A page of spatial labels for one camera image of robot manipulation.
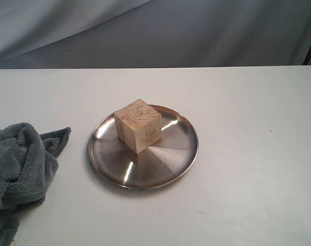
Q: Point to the grey backdrop cloth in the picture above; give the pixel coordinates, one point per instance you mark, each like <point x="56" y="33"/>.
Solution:
<point x="153" y="34"/>

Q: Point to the light wooden cube block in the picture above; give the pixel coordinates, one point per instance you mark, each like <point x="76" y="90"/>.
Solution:
<point x="138" y="125"/>

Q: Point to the round stainless steel plate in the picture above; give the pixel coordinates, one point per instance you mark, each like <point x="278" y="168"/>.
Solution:
<point x="161" y="164"/>

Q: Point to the grey fleece towel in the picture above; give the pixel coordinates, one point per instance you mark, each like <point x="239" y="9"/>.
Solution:
<point x="28" y="164"/>

